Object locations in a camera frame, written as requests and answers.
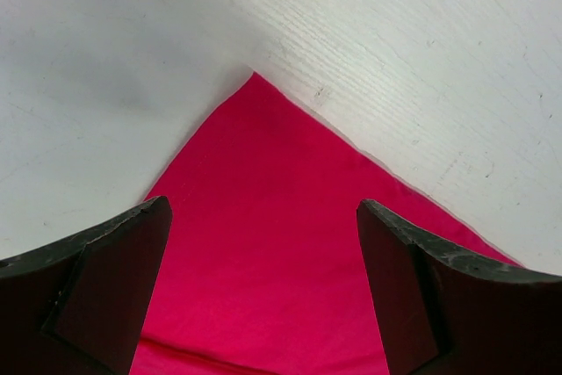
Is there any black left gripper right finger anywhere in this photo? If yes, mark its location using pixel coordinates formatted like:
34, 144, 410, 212
357, 200, 561, 374

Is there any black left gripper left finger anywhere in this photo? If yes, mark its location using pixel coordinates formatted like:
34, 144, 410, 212
1, 197, 172, 374

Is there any magenta t shirt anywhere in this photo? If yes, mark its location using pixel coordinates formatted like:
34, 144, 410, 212
131, 75, 501, 374

